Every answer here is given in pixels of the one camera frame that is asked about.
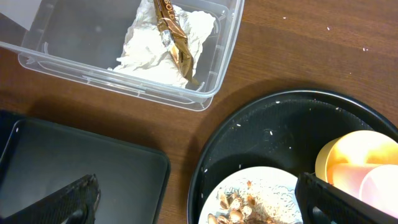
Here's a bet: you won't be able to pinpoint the round black serving tray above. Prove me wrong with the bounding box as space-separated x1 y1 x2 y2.
187 89 397 223

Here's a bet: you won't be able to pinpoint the grey plate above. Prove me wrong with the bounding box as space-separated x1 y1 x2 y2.
198 166 303 224

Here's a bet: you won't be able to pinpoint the clear plastic waste bin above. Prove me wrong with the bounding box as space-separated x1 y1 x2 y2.
1 0 244 111

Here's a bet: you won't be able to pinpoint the black rectangular tray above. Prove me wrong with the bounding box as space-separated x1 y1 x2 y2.
1 110 170 223

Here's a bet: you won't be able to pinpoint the yellow bowl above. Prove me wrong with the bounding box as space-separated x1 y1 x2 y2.
315 130 397 182

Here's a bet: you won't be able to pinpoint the pink cup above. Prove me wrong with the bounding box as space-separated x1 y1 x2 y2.
327 163 397 218

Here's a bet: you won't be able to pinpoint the peanut shells and rice scraps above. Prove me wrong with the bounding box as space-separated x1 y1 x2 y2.
200 179 303 224

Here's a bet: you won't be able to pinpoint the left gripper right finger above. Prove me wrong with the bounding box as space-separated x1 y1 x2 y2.
295 172 397 224

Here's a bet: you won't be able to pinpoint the white paper napkin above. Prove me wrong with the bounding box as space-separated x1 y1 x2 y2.
112 0 216 88

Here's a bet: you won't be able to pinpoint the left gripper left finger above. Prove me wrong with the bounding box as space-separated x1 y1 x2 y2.
1 174 101 224

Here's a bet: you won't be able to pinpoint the gold foil wrapper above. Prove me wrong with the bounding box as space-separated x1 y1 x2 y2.
154 0 199 85

